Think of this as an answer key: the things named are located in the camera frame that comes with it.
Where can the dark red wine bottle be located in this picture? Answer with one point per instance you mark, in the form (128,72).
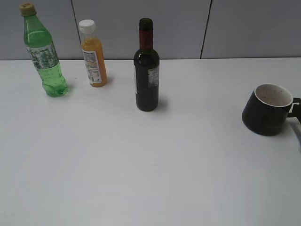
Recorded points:
(146,62)

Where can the black mug white interior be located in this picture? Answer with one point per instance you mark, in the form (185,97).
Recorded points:
(267,109)

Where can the orange juice bottle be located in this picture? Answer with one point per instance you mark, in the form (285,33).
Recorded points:
(93,54)

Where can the green plastic soda bottle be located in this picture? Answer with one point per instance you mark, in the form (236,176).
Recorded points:
(40,46)

